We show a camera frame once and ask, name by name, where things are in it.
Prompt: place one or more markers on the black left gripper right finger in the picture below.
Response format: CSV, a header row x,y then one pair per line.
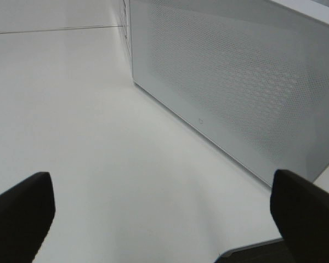
x,y
300,210

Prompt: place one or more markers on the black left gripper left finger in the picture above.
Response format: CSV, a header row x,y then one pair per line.
x,y
27,211

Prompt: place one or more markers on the white microwave door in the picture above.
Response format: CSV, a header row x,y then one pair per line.
x,y
250,76

